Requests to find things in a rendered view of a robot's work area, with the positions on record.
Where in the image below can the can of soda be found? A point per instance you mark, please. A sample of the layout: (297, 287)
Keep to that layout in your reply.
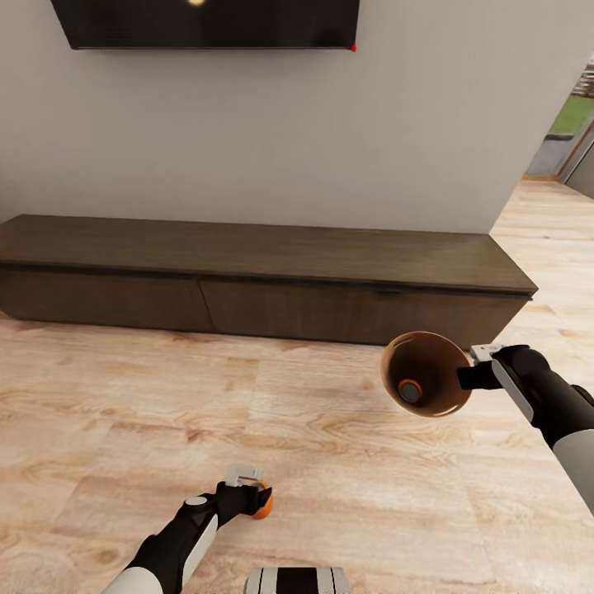
(409, 390)
(263, 511)

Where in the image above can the trash can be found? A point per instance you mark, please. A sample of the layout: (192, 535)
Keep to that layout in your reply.
(431, 360)

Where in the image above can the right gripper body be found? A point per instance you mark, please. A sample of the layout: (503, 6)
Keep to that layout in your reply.
(472, 377)

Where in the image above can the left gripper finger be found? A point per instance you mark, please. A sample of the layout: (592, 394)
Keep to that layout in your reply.
(263, 497)

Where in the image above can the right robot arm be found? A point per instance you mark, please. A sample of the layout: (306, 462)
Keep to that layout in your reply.
(564, 413)

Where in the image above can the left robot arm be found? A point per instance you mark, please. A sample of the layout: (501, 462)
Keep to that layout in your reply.
(165, 562)

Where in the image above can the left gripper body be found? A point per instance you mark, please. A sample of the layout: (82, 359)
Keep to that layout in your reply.
(242, 499)

